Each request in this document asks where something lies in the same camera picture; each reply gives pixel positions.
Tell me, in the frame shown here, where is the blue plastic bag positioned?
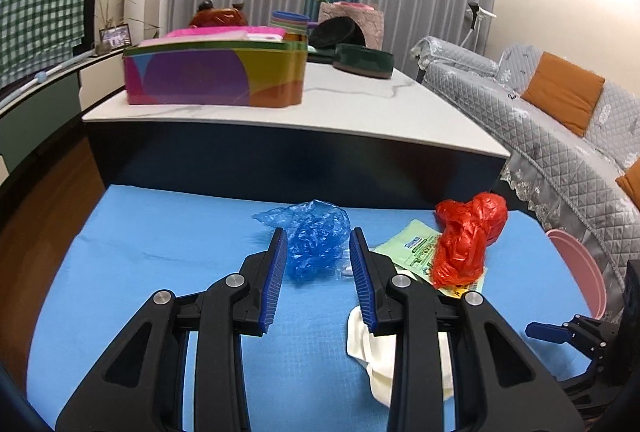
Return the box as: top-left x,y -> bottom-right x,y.
252,199 -> 352,284

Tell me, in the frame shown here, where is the green checkered cloth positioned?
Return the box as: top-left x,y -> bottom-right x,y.
0,0 -> 88,85

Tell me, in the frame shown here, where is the multicoloured box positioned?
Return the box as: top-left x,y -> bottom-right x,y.
122,39 -> 308,108

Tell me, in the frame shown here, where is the green paper packet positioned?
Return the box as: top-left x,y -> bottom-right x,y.
374,218 -> 488,300

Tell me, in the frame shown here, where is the white floor lamp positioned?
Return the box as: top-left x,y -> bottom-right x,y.
460,2 -> 497,50

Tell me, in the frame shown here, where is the grey quilted sofa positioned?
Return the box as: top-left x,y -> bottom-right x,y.
410,34 -> 640,263

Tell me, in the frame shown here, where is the small photo frame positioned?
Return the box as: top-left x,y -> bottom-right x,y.
99,24 -> 132,49

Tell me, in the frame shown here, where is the blue table mat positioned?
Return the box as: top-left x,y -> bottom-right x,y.
27,184 -> 601,432

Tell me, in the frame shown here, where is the white rod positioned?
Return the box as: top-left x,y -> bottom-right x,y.
0,48 -> 96,110

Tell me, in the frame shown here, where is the pink plastic bin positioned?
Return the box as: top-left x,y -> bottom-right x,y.
545,228 -> 608,320

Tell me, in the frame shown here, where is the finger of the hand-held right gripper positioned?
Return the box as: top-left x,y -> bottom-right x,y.
525,313 -> 615,363

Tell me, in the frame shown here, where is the orange cushion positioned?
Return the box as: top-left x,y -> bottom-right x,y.
615,159 -> 640,218
521,52 -> 606,137

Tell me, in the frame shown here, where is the large red plastic bag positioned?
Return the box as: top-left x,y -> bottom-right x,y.
431,192 -> 509,290

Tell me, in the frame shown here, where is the green round tin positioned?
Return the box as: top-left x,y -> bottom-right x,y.
332,43 -> 395,79

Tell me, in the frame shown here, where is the red teapot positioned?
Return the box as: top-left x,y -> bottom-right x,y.
188,1 -> 249,28

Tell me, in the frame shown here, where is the white bag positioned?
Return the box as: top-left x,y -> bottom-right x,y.
346,304 -> 456,409

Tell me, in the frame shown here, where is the black television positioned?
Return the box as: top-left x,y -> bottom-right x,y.
0,0 -> 102,88

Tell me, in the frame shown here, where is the white marble coffee table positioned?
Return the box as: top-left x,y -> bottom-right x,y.
81,59 -> 512,213

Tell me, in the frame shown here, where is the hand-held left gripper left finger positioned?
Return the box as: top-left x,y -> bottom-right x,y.
55,227 -> 289,432

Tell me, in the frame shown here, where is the green television cabinet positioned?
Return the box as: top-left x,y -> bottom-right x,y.
0,52 -> 126,183

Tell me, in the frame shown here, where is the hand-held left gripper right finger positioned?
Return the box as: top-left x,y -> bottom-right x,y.
349,227 -> 586,432

